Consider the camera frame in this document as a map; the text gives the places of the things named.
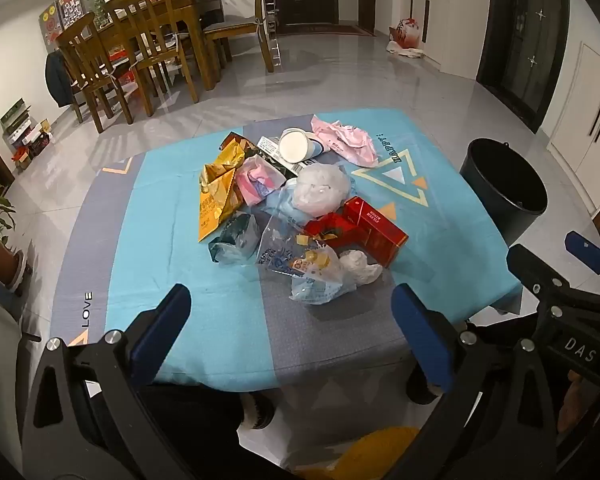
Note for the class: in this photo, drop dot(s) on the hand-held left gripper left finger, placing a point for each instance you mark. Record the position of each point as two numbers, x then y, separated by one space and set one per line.
162 331

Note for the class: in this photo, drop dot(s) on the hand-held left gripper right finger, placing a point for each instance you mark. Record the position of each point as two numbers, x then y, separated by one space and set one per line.
422 340

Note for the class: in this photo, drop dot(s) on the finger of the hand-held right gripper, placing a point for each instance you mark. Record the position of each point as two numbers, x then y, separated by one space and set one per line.
586 251
535 267

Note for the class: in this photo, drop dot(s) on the black plastic bucket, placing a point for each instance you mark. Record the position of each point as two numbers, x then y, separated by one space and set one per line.
500 195

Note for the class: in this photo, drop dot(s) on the white tissue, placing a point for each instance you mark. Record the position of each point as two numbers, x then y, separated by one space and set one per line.
360 266

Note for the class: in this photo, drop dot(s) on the teal snack bag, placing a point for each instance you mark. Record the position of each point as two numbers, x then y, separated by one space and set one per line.
235 240

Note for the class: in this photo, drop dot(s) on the clear bag with yellow print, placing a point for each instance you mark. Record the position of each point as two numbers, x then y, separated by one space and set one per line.
320 280

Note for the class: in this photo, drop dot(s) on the red cigarette box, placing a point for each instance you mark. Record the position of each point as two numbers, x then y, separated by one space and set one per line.
377 230

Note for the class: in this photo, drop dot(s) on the orange yellow snack bag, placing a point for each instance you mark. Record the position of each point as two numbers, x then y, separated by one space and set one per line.
217 212

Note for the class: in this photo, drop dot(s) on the clear printed plastic bag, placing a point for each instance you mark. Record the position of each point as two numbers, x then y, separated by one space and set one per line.
280 245

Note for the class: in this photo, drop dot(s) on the red foil wrapper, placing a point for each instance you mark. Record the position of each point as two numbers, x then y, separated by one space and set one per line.
327 225

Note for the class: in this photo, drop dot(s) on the light blue clear plastic bag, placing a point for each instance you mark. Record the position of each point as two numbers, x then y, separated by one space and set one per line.
280 205

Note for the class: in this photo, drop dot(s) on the person's right hand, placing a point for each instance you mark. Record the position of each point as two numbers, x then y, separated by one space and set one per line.
572 402

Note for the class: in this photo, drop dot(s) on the white dark slipper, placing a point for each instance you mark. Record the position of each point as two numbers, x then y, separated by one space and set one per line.
257 410
422 385

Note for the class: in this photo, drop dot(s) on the blue grey printed tablecloth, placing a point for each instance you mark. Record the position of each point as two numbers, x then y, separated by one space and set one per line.
180 260

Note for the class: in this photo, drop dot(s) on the yellow stool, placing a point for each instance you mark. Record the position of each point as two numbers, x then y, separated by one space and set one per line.
375 452

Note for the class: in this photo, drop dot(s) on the pink white plastic package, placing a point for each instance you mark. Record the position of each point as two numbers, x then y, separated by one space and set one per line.
257 180

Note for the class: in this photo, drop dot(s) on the gold foil snack bag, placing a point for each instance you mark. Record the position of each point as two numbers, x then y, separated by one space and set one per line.
225 162

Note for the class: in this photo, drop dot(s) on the white barcode carton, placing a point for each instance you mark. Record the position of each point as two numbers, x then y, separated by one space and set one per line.
269 146

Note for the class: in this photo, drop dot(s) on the crumpled pink plastic bag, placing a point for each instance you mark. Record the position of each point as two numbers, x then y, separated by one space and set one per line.
347 140

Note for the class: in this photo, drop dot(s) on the black glass door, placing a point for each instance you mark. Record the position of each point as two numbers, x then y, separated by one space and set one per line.
520 35

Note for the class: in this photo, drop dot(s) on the white paper cup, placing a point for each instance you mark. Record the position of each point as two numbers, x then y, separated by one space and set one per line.
295 146

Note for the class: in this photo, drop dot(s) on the stack of cardboard boxes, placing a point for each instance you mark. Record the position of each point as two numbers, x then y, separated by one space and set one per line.
22 132

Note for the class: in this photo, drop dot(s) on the white cabinet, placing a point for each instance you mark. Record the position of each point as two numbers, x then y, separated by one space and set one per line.
455 15

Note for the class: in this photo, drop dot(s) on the red white plastic bag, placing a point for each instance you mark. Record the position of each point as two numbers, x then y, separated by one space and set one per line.
405 35

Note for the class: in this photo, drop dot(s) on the black jacket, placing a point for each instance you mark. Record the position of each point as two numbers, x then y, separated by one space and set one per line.
57 80

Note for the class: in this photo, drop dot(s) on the wooden dining chair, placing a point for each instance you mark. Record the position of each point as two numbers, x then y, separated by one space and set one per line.
145 15
240 27
87 47

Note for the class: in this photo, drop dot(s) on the brown doormat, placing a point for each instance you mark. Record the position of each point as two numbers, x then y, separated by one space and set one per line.
330 30

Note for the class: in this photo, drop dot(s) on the silver step ladder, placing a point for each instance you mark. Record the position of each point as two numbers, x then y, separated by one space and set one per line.
271 20

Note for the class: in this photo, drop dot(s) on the wooden dining table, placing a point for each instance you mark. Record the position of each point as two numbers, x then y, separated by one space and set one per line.
190 2

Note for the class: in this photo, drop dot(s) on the grey fridge with magnets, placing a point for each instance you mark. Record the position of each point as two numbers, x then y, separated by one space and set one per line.
62 15

